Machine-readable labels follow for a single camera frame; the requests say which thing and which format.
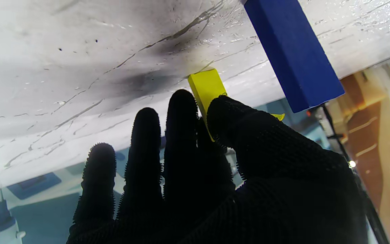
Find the printed laboratory backdrop banner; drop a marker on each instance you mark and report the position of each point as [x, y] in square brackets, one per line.
[39, 210]

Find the yellow domino block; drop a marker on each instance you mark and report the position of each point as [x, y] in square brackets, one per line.
[207, 84]

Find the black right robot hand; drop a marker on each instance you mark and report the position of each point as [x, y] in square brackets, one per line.
[276, 189]

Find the blue domino block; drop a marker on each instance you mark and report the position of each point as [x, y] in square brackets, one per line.
[293, 54]

